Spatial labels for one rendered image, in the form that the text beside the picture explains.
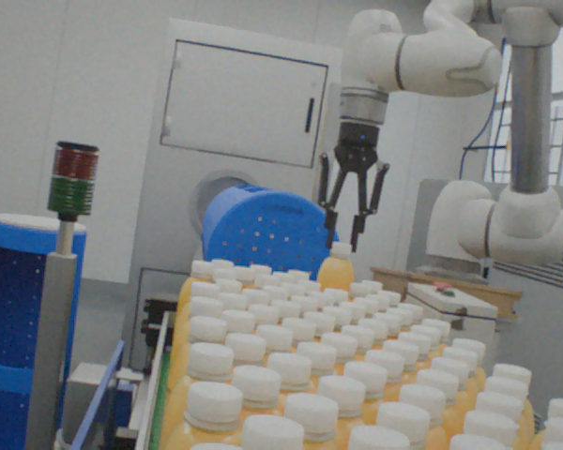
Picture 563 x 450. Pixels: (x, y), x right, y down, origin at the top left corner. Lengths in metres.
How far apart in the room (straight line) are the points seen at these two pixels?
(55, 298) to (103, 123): 5.61
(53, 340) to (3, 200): 5.69
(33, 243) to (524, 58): 1.37
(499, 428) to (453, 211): 1.42
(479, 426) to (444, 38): 0.83
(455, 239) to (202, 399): 1.49
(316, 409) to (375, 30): 0.90
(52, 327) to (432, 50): 0.76
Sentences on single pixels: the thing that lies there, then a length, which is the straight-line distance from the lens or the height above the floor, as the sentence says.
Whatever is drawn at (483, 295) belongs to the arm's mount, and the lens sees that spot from 1.87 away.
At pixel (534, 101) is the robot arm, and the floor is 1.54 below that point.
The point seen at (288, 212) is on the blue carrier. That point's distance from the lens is 1.47.
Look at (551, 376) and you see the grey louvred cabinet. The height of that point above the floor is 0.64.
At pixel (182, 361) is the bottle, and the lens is 0.74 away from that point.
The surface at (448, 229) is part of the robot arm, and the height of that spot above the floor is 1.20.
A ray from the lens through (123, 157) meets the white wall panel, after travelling 6.58.
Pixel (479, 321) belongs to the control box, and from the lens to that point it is 1.21.
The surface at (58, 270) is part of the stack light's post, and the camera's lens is 1.03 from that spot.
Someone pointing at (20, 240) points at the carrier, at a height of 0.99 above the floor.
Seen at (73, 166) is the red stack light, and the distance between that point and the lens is 1.00.
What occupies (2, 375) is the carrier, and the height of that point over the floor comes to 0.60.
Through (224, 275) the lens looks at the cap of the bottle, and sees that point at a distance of 1.15.
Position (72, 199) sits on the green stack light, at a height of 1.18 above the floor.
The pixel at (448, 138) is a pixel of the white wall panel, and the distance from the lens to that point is 7.22.
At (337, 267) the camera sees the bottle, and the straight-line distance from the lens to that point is 1.29.
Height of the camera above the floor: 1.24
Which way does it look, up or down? 3 degrees down
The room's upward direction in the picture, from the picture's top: 9 degrees clockwise
